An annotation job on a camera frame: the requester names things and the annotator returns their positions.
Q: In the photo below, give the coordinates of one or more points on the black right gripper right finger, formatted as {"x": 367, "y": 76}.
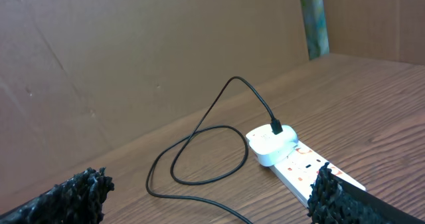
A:
{"x": 336, "y": 201}

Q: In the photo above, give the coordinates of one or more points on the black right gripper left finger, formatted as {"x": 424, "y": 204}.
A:
{"x": 78, "y": 200}

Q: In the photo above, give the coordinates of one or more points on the white charger adapter plug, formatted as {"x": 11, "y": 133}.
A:
{"x": 270, "y": 148}

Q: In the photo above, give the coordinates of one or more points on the white power strip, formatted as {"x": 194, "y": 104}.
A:
{"x": 299, "y": 170}

